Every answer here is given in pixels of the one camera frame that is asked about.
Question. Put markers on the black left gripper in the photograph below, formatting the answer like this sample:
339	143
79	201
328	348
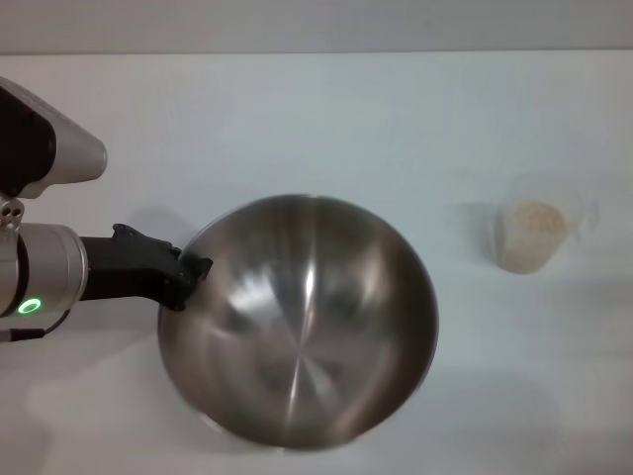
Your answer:
128	267

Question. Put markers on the stainless steel mixing bowl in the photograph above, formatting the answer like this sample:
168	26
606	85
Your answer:
306	336

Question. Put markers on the clear plastic measuring cup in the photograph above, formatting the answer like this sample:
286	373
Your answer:
509	242

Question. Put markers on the white rice grains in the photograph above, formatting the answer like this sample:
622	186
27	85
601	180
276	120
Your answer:
536	218

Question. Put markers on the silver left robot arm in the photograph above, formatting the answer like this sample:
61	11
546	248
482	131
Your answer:
44	267

